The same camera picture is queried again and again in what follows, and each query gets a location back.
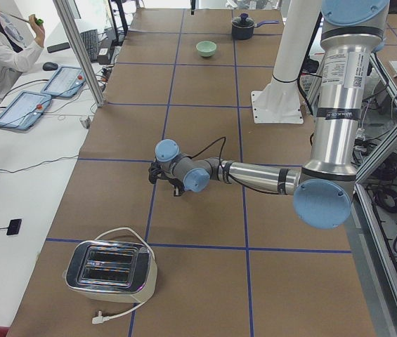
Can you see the green bowl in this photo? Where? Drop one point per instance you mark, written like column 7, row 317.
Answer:
column 206, row 49

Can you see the dark blue saucepan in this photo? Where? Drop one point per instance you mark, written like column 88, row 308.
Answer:
column 243, row 26

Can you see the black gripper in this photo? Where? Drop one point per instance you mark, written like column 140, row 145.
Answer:
column 176, row 187

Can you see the aluminium frame post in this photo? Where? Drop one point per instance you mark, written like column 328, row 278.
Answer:
column 67, row 18

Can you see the blue teach pendant far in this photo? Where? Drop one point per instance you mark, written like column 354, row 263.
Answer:
column 65, row 82

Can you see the aluminium frame rack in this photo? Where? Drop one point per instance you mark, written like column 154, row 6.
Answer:
column 372, row 228

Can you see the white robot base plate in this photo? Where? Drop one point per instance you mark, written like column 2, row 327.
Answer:
column 272, row 107

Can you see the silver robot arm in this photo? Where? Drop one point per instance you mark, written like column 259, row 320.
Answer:
column 322, row 190

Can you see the black keyboard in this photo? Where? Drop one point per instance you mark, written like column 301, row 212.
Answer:
column 90, row 42

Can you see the blue teach pendant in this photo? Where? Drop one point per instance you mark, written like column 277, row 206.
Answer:
column 65, row 82
column 24, row 110

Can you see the blue teach pendant near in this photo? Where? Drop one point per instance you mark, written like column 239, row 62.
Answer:
column 24, row 110

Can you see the small black square device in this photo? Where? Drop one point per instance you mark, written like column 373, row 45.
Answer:
column 14, row 227

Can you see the white chrome toaster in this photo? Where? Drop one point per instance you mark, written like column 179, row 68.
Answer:
column 118, row 272

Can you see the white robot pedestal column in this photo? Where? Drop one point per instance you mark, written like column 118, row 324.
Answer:
column 302, row 20

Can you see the black computer mouse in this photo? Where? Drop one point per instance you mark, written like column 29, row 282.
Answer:
column 50, row 66

